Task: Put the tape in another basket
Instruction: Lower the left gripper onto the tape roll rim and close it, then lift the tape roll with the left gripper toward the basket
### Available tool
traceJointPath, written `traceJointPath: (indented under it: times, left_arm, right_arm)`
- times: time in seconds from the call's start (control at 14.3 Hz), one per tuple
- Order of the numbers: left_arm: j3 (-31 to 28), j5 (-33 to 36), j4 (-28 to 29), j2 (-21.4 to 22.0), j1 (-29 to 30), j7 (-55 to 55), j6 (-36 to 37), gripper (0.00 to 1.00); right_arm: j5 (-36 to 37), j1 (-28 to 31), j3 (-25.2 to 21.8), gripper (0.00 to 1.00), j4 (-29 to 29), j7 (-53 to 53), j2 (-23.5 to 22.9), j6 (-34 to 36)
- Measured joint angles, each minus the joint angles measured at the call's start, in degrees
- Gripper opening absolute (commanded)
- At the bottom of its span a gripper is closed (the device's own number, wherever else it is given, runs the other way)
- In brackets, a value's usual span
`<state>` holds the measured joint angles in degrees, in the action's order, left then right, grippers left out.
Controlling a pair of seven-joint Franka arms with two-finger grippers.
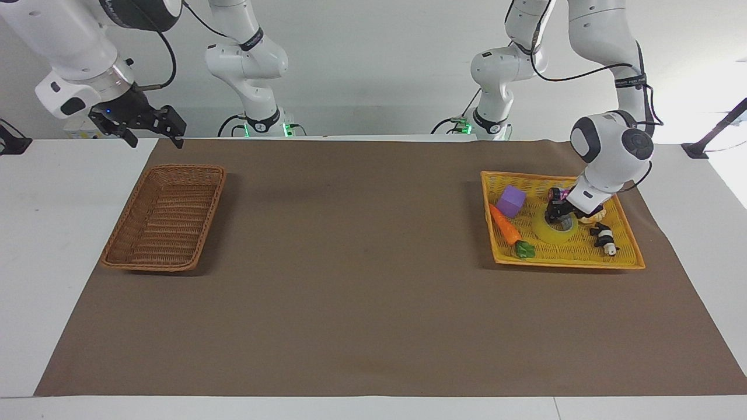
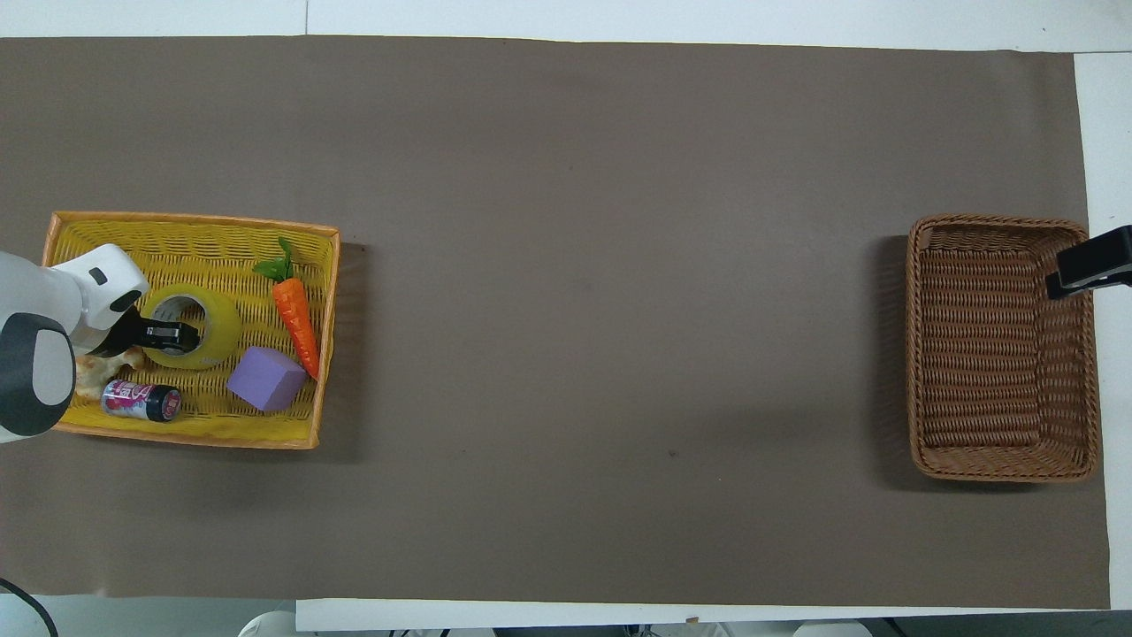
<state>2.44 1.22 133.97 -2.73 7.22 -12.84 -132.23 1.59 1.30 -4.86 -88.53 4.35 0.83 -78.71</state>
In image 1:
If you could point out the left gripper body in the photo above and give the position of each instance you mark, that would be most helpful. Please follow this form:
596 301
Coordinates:
559 199

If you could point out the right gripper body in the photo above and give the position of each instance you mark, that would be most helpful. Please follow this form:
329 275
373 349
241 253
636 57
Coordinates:
129 106

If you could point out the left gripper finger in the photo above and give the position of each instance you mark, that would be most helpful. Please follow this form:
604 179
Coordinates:
566 221
550 216

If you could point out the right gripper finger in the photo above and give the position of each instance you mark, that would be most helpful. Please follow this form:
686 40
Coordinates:
117 128
171 121

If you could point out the clear yellow tape roll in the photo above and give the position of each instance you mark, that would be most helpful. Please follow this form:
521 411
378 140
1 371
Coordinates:
552 234

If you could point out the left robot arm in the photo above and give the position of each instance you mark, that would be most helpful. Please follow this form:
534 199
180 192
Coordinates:
613 151

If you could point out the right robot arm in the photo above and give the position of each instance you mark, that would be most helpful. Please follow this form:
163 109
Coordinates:
70 46

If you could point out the yellow woven basket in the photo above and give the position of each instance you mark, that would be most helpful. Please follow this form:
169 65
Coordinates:
560 256

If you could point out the brown wicker basket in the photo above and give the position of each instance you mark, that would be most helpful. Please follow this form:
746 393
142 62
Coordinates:
166 221

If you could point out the beige toy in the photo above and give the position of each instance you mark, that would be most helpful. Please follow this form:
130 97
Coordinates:
596 214

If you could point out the black and white toy figure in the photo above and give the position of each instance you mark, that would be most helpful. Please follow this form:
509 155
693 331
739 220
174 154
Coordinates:
603 236

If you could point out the purple cube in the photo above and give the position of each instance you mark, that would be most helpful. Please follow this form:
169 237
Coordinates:
511 202

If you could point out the orange toy carrot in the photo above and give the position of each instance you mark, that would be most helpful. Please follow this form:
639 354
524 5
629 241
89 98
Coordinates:
505 228

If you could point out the black stand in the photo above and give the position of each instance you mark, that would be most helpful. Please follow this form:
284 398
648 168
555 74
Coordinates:
715 131
13 143

